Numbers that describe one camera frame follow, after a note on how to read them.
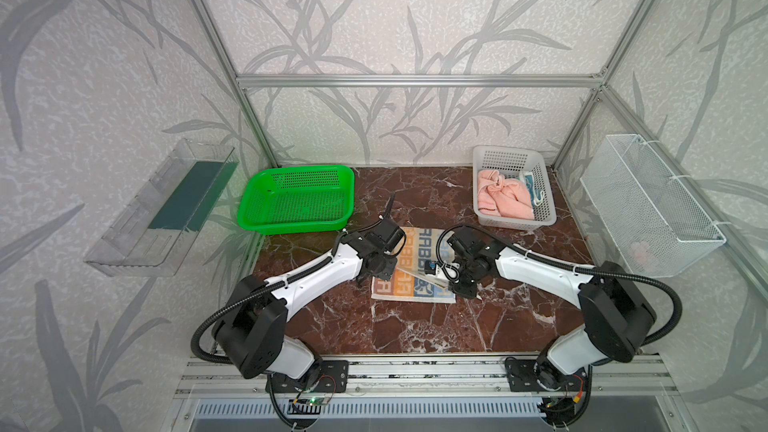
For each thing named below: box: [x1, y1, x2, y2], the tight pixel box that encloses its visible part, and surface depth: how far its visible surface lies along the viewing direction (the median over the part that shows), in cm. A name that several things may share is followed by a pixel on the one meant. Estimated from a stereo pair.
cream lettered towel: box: [371, 227, 460, 303], surface depth 89 cm
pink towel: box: [477, 169, 535, 221], surface depth 104 cm
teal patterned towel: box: [524, 172, 545, 207], surface depth 105 cm
